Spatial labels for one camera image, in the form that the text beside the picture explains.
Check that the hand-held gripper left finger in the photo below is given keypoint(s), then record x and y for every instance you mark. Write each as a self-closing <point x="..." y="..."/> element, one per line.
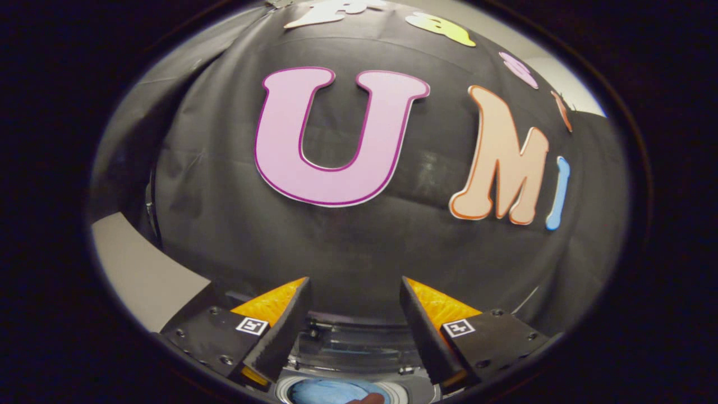
<point x="280" y="336"/>

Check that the beige cabinet with dark frame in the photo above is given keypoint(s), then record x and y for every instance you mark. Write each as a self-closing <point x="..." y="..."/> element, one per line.
<point x="134" y="269"/>

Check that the light blue shirt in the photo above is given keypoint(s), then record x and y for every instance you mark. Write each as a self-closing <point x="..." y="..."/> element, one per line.
<point x="325" y="391"/>

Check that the grey washing machine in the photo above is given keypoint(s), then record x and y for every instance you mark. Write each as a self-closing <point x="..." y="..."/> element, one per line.
<point x="415" y="393"/>

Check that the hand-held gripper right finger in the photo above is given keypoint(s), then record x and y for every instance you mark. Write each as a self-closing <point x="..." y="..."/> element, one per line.
<point x="426" y="336"/>

